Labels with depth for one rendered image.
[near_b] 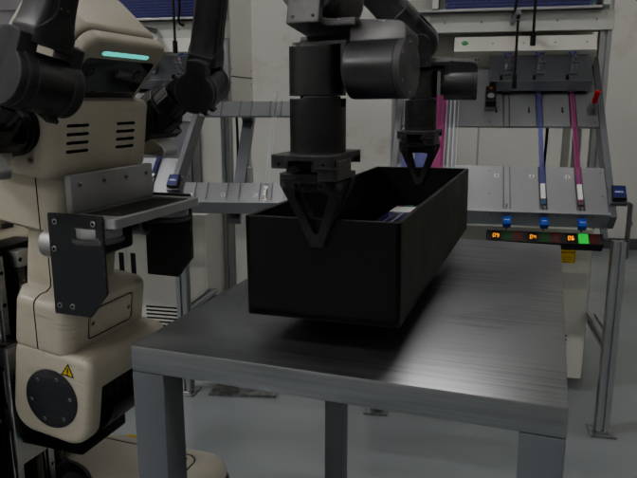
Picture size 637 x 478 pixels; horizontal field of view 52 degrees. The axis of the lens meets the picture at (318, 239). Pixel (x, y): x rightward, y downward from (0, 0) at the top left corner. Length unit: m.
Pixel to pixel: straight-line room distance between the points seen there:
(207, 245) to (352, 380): 2.05
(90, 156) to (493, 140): 4.17
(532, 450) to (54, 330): 0.78
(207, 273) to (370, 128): 2.71
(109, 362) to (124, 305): 0.13
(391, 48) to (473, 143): 4.46
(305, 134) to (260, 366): 0.24
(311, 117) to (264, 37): 4.66
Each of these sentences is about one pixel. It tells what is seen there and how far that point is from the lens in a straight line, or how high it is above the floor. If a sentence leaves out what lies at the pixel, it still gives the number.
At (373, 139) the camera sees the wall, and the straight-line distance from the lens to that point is 5.10.
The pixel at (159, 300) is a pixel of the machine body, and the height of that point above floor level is 0.25.
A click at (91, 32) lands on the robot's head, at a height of 1.16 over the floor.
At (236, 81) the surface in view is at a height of 1.15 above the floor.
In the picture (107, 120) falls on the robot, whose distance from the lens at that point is 1.16.
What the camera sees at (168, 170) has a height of 0.82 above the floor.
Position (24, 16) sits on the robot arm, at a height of 1.16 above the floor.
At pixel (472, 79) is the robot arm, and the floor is 1.10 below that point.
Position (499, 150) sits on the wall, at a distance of 5.07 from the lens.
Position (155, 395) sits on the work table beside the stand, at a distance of 0.76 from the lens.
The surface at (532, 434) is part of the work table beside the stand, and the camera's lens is 0.64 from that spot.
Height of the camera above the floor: 1.06
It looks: 12 degrees down
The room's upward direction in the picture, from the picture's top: straight up
